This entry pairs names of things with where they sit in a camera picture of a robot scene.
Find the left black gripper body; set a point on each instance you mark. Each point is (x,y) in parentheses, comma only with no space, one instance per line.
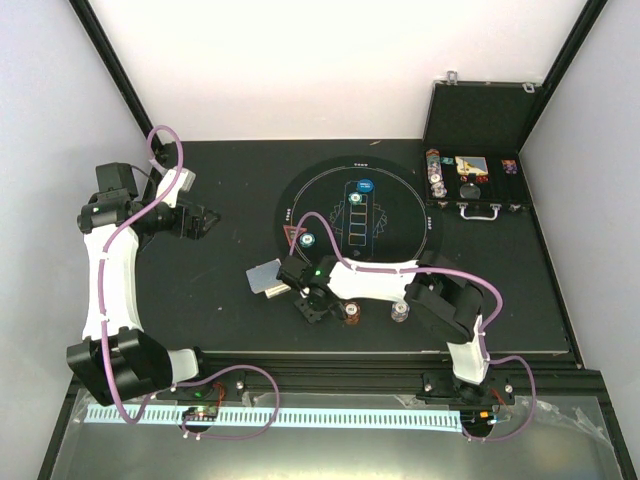
(182,230)

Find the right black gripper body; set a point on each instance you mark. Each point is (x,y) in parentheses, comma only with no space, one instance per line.
(315,310)

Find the red poker chip stack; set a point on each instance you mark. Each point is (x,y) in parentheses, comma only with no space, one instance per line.
(352,313)

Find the green chips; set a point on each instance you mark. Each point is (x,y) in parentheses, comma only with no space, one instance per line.
(306,240)
(355,198)

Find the triangular red dealer button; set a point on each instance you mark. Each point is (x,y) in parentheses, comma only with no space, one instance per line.
(292,233)

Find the blue round blind button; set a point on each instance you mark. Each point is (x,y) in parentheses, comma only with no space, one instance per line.
(365,186)

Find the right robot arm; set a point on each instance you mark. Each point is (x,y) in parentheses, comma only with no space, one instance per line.
(446,302)

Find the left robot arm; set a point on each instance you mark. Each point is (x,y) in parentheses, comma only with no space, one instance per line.
(115,359)

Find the purple poker chip stack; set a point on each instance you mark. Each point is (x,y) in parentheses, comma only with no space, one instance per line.
(399,312)

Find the round black poker mat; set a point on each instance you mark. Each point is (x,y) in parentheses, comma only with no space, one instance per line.
(391,224)

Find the chip row in case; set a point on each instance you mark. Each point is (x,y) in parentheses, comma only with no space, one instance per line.
(434,173)

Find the black round button in case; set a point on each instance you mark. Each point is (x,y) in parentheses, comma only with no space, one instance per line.
(470,191)

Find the card deck in case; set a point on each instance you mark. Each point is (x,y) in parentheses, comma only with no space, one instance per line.
(472,165)

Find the red dice in case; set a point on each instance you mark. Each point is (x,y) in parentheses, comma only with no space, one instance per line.
(475,179)

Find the black poker set case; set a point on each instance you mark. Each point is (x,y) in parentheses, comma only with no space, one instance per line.
(480,118)

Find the purple chips in case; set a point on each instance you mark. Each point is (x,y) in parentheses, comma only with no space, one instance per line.
(510,167)

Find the black aluminium front rail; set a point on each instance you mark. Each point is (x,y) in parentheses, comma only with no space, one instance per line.
(413,373)

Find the white slotted cable duct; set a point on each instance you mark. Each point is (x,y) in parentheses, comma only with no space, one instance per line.
(328,418)

